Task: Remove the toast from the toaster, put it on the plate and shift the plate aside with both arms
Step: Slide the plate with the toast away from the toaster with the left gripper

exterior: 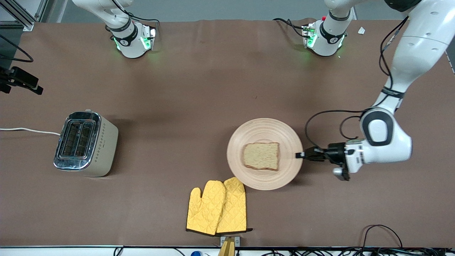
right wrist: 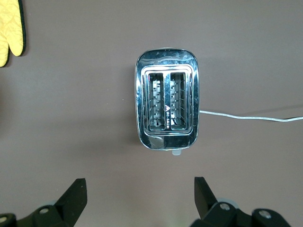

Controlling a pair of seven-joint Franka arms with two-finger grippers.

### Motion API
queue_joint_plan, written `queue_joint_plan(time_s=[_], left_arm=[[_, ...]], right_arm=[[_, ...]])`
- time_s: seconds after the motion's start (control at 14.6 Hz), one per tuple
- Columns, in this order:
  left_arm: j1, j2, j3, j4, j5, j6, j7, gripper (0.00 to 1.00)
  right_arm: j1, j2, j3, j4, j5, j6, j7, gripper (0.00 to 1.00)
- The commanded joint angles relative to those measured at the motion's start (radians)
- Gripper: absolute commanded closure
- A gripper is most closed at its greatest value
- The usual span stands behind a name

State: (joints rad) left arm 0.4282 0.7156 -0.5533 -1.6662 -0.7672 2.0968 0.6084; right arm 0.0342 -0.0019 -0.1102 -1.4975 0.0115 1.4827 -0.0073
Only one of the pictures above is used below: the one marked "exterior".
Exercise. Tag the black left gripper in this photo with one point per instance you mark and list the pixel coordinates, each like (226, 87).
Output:
(335, 152)

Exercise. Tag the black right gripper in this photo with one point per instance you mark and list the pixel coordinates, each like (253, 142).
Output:
(22, 78)

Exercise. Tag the brown toast slice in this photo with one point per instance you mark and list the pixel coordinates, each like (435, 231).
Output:
(261, 156)

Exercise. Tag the round light wooden plate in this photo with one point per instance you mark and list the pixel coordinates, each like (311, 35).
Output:
(265, 128)

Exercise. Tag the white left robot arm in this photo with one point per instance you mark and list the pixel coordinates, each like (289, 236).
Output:
(416, 53)

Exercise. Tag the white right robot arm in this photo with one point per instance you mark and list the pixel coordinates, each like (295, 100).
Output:
(131, 49)

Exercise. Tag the yellow quilted oven mitt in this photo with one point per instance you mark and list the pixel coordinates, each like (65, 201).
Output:
(234, 206)
(206, 209)

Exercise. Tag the chrome and beige toaster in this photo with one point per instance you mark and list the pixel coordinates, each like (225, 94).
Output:
(105, 149)

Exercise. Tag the small white paper tag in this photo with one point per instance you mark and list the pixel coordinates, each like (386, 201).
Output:
(361, 30)

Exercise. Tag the aluminium frame profile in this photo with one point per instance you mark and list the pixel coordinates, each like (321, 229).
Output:
(17, 25)

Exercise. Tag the metal arm base bracket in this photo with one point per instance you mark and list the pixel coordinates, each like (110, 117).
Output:
(152, 33)
(306, 32)

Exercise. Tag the wooden stick with bracket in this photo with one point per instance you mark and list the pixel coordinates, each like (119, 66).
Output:
(227, 247)

